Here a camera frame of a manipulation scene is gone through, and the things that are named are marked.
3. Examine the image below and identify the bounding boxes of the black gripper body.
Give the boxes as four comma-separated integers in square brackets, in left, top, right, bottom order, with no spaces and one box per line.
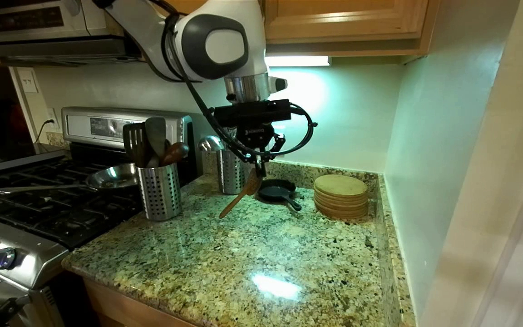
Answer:
[234,121,279,160]

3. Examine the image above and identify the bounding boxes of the light perforated wooden spoon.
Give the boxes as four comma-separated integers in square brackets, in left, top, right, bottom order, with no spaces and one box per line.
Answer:
[216,167,263,220]

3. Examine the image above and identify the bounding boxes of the dark round wooden spoon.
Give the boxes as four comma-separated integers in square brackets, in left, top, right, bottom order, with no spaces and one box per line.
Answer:
[160,140,190,167]

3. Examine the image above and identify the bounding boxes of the small black cast-iron skillet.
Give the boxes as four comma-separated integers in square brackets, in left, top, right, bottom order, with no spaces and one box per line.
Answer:
[256,178,305,214]

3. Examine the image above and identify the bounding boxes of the stack of round wooden trivets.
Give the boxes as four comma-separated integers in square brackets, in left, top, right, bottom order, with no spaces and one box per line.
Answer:
[312,172,370,223]

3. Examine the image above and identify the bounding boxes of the under-cabinet light strip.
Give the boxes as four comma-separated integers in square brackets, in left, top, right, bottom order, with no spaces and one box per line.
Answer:
[265,54,332,69]

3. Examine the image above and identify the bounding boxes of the perforated metal utensil holder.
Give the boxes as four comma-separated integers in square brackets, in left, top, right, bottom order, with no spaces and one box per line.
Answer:
[136,160,183,223]

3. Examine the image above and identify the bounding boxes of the dark wooden flat spatula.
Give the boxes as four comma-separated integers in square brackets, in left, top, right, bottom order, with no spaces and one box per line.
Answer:
[143,116,171,167]

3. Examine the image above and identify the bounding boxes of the dark slotted turner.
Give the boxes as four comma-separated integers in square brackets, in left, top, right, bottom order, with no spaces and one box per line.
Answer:
[120,121,151,169]

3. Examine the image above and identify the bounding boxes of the stainless steel frying pan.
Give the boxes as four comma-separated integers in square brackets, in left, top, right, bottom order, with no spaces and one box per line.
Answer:
[0,161,141,198]

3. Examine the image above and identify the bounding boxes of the wooden base cabinet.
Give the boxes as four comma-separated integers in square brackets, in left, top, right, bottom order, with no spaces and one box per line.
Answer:
[82,276,198,327]

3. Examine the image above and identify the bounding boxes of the stainless steel gas stove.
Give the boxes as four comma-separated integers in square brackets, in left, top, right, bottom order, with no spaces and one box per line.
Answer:
[0,105,198,327]

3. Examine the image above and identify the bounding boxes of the stainless steel microwave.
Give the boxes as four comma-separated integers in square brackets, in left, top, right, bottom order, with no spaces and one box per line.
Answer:
[0,0,143,65]

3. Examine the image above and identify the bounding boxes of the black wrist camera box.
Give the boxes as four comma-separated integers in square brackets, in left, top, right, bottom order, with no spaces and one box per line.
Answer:
[210,98,294,129]

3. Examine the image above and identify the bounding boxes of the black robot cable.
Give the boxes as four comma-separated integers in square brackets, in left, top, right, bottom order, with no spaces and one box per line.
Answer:
[183,76,319,163]

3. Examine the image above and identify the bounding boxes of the wooden wall cabinet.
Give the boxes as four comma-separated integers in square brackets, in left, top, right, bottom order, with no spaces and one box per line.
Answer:
[163,0,439,65]

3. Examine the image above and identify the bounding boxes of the wall outlet with plug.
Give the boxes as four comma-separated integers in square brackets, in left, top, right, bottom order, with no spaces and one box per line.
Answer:
[34,107,62,149]

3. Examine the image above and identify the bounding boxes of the white light switch plate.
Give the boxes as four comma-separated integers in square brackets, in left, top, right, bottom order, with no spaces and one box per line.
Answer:
[14,65,42,96]

